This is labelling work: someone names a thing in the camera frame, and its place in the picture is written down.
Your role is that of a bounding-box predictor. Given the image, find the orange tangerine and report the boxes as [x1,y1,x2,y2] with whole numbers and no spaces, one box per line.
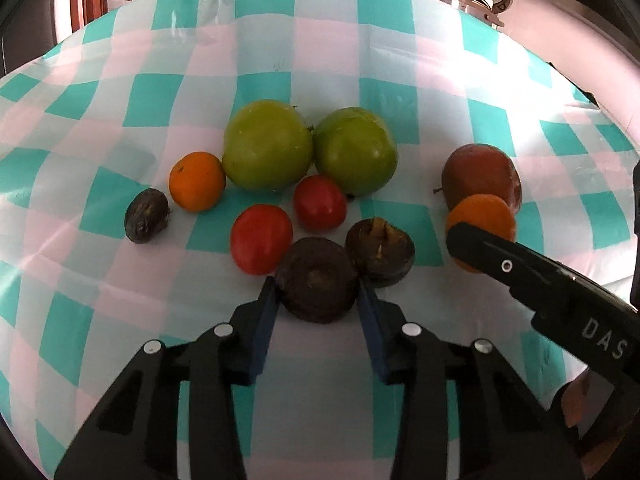
[445,194,516,242]
[168,152,226,214]

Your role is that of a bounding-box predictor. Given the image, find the dark plum with stem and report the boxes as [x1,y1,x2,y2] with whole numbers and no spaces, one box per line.
[345,217,416,288]

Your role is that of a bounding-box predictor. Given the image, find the dark plum front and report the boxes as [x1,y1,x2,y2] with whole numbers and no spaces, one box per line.
[276,236,357,324]

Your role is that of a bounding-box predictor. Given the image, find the red tomato front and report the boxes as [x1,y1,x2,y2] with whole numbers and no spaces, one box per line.
[230,204,293,275]

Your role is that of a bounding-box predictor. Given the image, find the red tomato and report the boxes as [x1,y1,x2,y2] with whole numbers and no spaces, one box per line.
[293,174,347,233]
[230,204,293,275]

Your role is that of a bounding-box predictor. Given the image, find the right hand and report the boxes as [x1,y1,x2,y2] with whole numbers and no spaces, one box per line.
[552,367,631,479]

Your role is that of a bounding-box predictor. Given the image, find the red brown apple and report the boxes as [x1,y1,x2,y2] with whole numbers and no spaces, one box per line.
[442,144,522,214]

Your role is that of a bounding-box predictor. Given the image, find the small dark passion fruit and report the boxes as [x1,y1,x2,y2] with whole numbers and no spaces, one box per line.
[124,188,170,244]

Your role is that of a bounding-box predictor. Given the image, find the right green apple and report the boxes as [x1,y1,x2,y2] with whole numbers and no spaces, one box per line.
[312,107,399,197]

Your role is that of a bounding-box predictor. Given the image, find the green apple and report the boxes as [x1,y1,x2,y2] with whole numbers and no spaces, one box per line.
[222,100,314,191]
[312,107,399,197]

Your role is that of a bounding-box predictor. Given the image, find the red tomato back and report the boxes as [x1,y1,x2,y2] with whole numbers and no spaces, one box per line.
[293,174,347,233]

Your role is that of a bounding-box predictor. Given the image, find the teal checkered tablecloth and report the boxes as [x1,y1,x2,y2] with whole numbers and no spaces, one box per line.
[0,0,640,480]

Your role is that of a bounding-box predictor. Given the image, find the left green apple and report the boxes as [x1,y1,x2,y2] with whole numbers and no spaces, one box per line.
[222,100,314,191]

